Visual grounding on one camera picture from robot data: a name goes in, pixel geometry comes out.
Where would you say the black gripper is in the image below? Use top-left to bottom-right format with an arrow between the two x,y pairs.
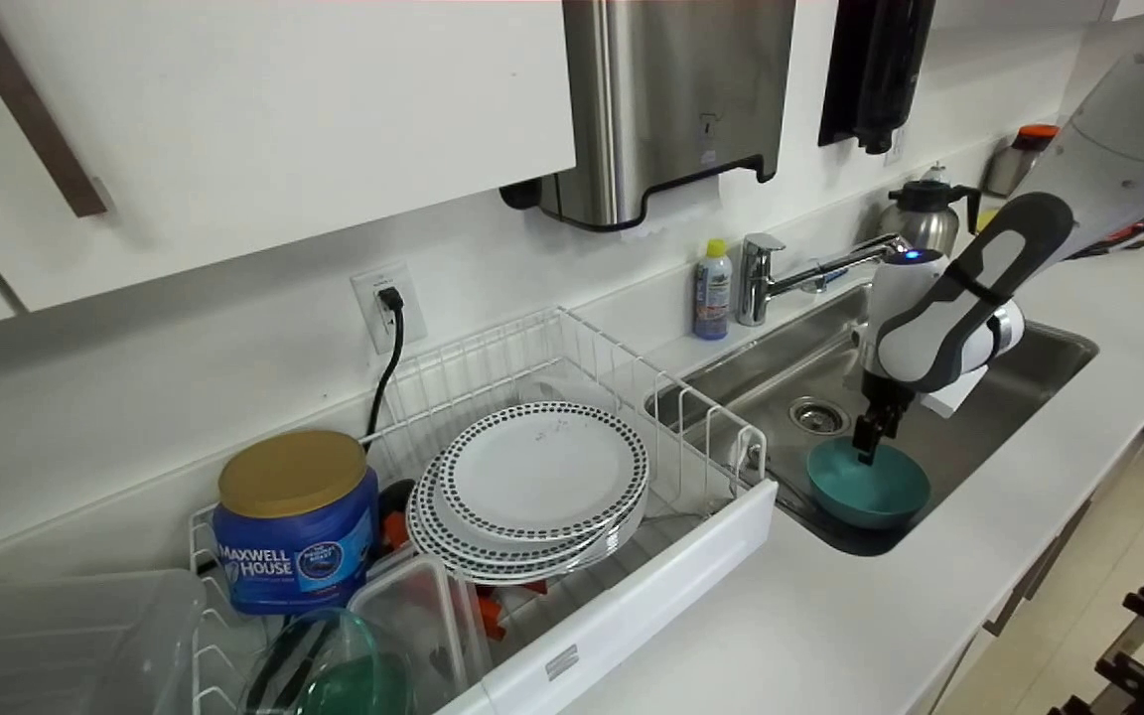
849,365 -> 930,467

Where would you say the teal blue bowl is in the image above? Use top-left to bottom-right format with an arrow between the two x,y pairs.
803,432 -> 933,535

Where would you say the stack of white plates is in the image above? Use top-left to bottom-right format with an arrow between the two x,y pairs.
403,396 -> 656,592

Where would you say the green glass bowl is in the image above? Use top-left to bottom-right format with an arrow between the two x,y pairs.
292,605 -> 414,715

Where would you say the round sink drain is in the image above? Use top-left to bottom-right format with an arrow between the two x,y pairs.
790,396 -> 849,437

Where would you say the stainless steel sink basin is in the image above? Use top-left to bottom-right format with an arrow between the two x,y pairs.
647,283 -> 1104,559

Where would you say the chrome sink faucet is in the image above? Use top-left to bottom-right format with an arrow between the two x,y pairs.
733,230 -> 912,328

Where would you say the blue dish soap bottle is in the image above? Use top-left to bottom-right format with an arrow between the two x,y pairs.
686,236 -> 738,347

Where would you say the steel kettle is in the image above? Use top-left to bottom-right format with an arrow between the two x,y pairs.
877,168 -> 987,261

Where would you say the steel thermos orange cap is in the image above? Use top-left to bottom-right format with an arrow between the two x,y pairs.
976,119 -> 1065,201

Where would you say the black hanging cloth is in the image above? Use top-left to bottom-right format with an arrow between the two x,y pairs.
815,0 -> 942,159

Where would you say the stainless paper towel dispenser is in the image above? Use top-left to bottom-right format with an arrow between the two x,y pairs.
502,0 -> 803,236

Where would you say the blue coffee can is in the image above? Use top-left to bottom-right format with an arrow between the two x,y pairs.
207,425 -> 387,618

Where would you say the clear plastic container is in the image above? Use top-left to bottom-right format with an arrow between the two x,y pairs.
0,565 -> 207,715

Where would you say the white wire dish rack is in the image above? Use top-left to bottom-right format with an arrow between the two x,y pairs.
182,302 -> 784,715

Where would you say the black power cord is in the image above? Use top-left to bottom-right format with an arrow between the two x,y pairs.
361,283 -> 414,445

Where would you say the white wall outlet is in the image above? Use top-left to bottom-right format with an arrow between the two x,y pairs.
346,258 -> 431,359

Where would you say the grey cabinet handle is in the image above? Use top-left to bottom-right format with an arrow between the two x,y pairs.
0,0 -> 114,221

